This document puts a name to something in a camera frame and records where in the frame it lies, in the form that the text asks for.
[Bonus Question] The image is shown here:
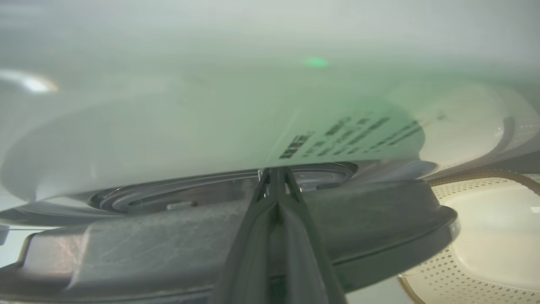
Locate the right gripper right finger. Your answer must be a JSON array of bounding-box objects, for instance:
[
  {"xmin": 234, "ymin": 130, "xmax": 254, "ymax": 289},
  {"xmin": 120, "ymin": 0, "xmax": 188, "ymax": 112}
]
[{"xmin": 276, "ymin": 167, "xmax": 348, "ymax": 304}]

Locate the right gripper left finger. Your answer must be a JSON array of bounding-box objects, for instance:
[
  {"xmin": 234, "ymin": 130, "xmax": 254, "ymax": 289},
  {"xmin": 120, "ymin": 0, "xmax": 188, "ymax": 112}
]
[{"xmin": 211, "ymin": 168, "xmax": 278, "ymax": 304}]

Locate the white front-load washing machine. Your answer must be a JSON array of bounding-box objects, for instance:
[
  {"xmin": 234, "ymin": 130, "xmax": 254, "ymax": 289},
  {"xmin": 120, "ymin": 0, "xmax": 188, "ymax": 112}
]
[{"xmin": 0, "ymin": 0, "xmax": 540, "ymax": 226}]

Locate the dark round washer door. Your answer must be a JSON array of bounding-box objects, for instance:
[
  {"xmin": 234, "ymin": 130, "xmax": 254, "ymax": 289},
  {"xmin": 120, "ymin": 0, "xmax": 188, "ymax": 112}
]
[{"xmin": 0, "ymin": 179, "xmax": 460, "ymax": 304}]

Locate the cream perforated laundry basket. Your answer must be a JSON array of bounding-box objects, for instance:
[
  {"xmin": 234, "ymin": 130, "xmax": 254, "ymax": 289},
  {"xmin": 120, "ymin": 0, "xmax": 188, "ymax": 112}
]
[{"xmin": 397, "ymin": 169, "xmax": 540, "ymax": 304}]

